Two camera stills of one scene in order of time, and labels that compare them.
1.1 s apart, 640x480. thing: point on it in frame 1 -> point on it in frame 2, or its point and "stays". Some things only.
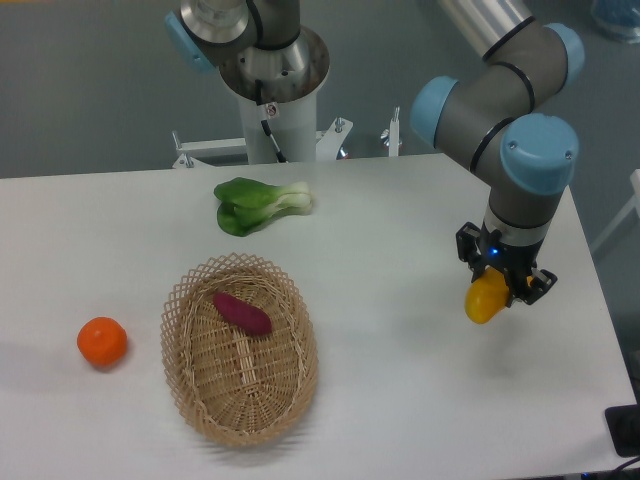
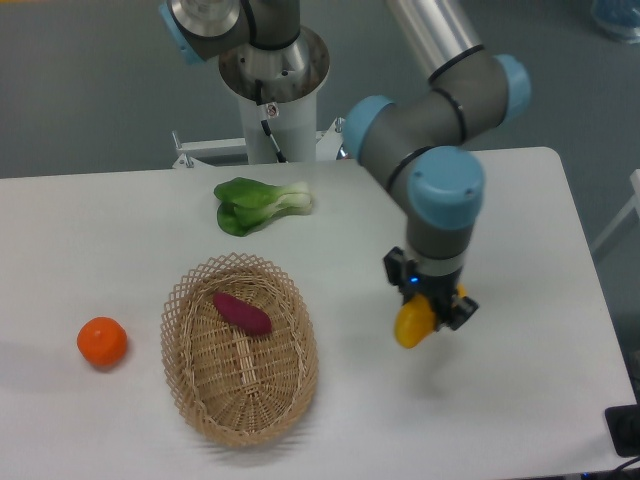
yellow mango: x=486 y=295 -> x=416 y=317
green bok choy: x=244 y=203 stays
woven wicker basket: x=234 y=386 stays
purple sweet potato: x=245 y=315 stays
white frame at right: x=635 y=203 stays
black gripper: x=515 y=261 -> x=453 y=312
